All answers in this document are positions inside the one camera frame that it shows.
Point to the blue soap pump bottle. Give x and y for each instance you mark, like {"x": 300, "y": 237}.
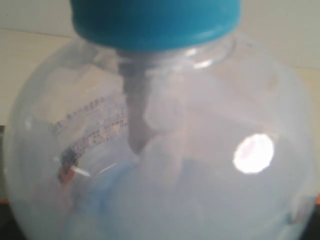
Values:
{"x": 161, "y": 123}

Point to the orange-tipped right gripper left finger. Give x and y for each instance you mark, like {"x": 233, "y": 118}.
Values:
{"x": 7, "y": 222}

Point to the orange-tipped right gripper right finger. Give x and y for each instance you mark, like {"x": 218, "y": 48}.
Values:
{"x": 314, "y": 226}

